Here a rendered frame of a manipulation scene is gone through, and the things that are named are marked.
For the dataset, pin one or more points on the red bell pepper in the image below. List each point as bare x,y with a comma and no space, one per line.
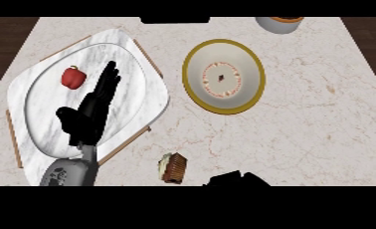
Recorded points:
74,77

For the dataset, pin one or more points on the grey cup with orange rim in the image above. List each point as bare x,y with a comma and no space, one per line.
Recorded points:
281,24

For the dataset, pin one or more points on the yellow rimmed white bowl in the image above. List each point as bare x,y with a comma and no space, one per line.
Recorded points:
223,76

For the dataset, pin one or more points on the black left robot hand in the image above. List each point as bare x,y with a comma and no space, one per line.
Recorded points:
95,107

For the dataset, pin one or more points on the white marble plate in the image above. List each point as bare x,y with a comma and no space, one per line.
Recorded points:
49,107

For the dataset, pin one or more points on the brown cupcake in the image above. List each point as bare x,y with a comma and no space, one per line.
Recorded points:
173,168

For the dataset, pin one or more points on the wooden placemat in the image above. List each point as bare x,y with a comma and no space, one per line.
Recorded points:
129,141

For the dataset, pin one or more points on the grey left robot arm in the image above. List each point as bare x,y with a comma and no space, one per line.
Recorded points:
71,171

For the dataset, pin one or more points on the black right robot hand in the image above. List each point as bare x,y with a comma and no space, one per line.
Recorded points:
238,179

